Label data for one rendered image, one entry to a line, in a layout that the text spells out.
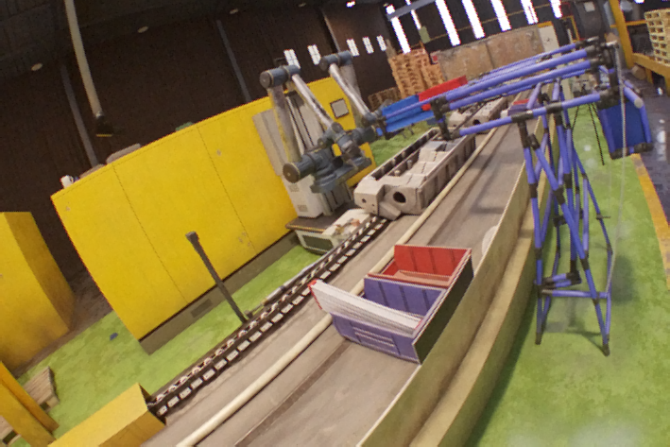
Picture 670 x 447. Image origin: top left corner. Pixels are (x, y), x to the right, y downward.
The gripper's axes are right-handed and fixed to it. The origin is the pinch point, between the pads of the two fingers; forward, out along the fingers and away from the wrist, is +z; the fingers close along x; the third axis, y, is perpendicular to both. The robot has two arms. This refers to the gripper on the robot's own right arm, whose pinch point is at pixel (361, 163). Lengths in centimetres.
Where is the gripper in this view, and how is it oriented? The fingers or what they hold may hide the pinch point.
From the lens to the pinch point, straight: 240.0
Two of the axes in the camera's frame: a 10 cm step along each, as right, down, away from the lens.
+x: -6.7, 4.9, -5.6
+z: 6.2, 7.9, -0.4
